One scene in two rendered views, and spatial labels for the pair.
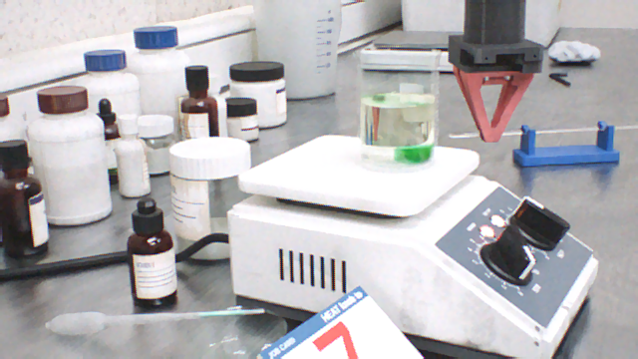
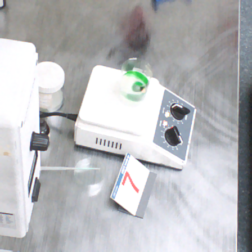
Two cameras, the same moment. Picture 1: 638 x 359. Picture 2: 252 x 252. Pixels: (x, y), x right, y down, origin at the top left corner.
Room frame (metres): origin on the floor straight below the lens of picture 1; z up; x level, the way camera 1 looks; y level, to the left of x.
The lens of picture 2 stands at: (-0.07, 0.23, 1.72)
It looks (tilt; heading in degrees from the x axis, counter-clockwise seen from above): 56 degrees down; 334
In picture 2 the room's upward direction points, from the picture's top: 10 degrees clockwise
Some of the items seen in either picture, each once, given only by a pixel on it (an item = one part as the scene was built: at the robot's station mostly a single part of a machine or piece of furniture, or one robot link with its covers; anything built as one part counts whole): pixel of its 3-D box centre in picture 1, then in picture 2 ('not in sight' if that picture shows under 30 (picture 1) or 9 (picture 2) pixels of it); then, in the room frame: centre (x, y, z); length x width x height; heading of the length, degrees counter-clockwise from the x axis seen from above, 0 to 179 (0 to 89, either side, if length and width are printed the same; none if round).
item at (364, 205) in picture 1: (362, 170); (120, 99); (0.50, -0.03, 0.83); 0.12 x 0.12 x 0.01; 61
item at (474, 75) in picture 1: (488, 93); not in sight; (0.81, -0.17, 0.82); 0.07 x 0.07 x 0.09; 6
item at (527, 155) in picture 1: (566, 143); not in sight; (0.80, -0.25, 0.77); 0.10 x 0.03 x 0.04; 96
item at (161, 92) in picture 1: (159, 87); not in sight; (0.91, 0.17, 0.81); 0.07 x 0.07 x 0.13
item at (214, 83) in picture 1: (212, 111); not in sight; (0.89, 0.12, 0.79); 0.03 x 0.03 x 0.08
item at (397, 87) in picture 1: (397, 107); (135, 84); (0.50, -0.05, 0.87); 0.06 x 0.05 x 0.08; 179
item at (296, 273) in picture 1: (399, 240); (131, 116); (0.49, -0.05, 0.79); 0.22 x 0.13 x 0.08; 61
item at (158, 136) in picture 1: (152, 145); not in sight; (0.80, 0.17, 0.78); 0.05 x 0.05 x 0.05
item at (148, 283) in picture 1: (150, 247); (41, 131); (0.50, 0.11, 0.78); 0.03 x 0.03 x 0.07
